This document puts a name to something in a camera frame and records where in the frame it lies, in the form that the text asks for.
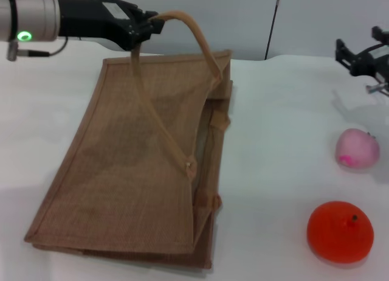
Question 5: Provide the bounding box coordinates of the orange toy fruit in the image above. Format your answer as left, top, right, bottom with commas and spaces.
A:
306, 201, 374, 262

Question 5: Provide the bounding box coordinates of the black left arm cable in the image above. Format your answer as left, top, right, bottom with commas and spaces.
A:
5, 37, 70, 62

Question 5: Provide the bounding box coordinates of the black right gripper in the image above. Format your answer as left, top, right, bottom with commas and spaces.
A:
335, 25, 389, 83

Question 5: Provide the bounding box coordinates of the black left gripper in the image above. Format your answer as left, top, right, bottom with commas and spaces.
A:
57, 0, 167, 51

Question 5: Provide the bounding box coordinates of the pink toy peach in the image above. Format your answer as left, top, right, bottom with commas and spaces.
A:
334, 128, 381, 172

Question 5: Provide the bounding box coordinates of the brown jute handbag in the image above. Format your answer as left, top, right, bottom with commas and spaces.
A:
24, 10, 233, 270

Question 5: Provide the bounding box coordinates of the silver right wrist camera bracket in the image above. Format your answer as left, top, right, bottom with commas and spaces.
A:
365, 82, 389, 97

